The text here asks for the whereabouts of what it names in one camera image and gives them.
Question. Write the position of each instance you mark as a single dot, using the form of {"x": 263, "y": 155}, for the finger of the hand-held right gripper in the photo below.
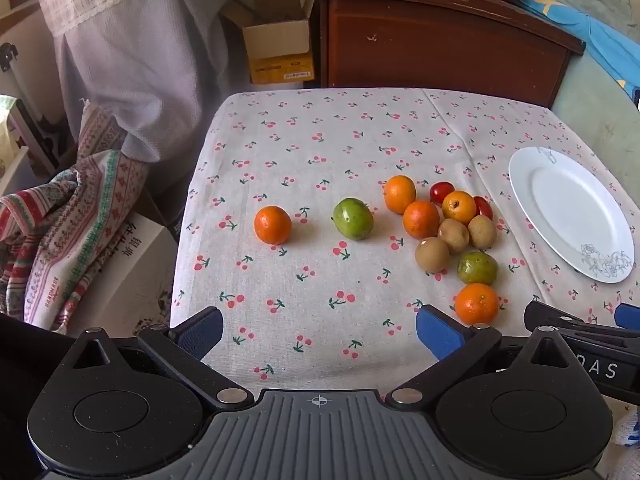
{"x": 629, "y": 315}
{"x": 555, "y": 317}

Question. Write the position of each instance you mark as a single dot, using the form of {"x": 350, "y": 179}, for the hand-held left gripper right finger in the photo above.
{"x": 440, "y": 332}

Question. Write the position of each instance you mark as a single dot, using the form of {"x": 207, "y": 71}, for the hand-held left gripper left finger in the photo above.
{"x": 202, "y": 332}

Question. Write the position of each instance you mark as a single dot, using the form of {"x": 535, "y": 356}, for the green jujube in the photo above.
{"x": 477, "y": 267}
{"x": 353, "y": 218}

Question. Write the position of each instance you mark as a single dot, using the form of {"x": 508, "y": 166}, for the brown kiwi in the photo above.
{"x": 453, "y": 235}
{"x": 483, "y": 231}
{"x": 432, "y": 255}

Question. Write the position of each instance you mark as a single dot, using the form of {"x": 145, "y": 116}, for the white plate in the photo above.
{"x": 570, "y": 210}

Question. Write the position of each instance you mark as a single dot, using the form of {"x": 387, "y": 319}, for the mandarin orange with dark spot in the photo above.
{"x": 459, "y": 207}

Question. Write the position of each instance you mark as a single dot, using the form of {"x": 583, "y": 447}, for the red cherry tomato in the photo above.
{"x": 441, "y": 192}
{"x": 484, "y": 208}

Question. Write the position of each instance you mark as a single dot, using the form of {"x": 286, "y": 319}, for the blue white woven cloth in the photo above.
{"x": 627, "y": 427}

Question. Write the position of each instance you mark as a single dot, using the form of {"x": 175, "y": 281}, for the white printed carton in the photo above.
{"x": 130, "y": 265}

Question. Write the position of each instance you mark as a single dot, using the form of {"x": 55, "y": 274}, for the patterned striped blanket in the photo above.
{"x": 65, "y": 220}

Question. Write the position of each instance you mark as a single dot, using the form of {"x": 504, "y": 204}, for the green bed sheet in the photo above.
{"x": 595, "y": 105}

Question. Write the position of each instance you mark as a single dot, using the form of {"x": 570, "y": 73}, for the lilac curtain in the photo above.
{"x": 140, "y": 60}

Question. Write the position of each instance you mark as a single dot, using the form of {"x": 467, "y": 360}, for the dark wooden cabinet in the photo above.
{"x": 425, "y": 45}

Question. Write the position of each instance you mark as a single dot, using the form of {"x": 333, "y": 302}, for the open cardboard box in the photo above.
{"x": 280, "y": 40}

